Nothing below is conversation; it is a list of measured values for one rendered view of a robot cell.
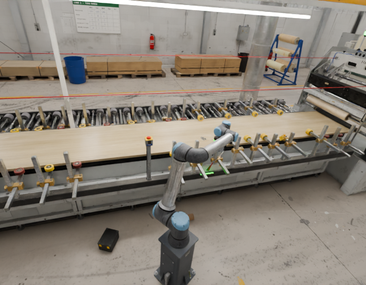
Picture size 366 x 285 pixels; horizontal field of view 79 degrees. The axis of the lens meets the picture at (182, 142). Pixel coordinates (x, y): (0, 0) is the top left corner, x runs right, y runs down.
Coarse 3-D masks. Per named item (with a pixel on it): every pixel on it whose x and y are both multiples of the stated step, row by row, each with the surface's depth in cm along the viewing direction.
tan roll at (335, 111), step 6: (306, 96) 406; (312, 96) 393; (312, 102) 390; (318, 102) 378; (324, 102) 371; (324, 108) 369; (330, 108) 359; (336, 108) 353; (336, 114) 350; (342, 114) 341; (348, 114) 336; (354, 120) 329
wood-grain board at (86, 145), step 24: (192, 120) 322; (216, 120) 328; (240, 120) 334; (264, 120) 341; (288, 120) 347; (312, 120) 354; (0, 144) 240; (24, 144) 243; (48, 144) 246; (72, 144) 250; (96, 144) 253; (120, 144) 257; (144, 144) 261; (168, 144) 265; (192, 144) 269; (240, 144) 280; (24, 168) 213
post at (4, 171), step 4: (0, 160) 182; (0, 164) 183; (4, 164) 187; (0, 168) 185; (4, 168) 186; (4, 172) 188; (4, 176) 190; (8, 176) 192; (8, 180) 193; (8, 184) 195; (12, 184) 198; (16, 196) 204
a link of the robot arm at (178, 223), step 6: (174, 216) 181; (180, 216) 182; (186, 216) 183; (168, 222) 182; (174, 222) 176; (180, 222) 177; (186, 222) 178; (174, 228) 178; (180, 228) 176; (186, 228) 178; (174, 234) 182; (180, 234) 179; (186, 234) 183
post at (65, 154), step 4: (64, 152) 195; (64, 156) 196; (68, 156) 199; (68, 160) 199; (68, 164) 201; (68, 168) 204; (68, 172) 206; (72, 172) 209; (72, 176) 210; (72, 184) 215; (72, 188) 217
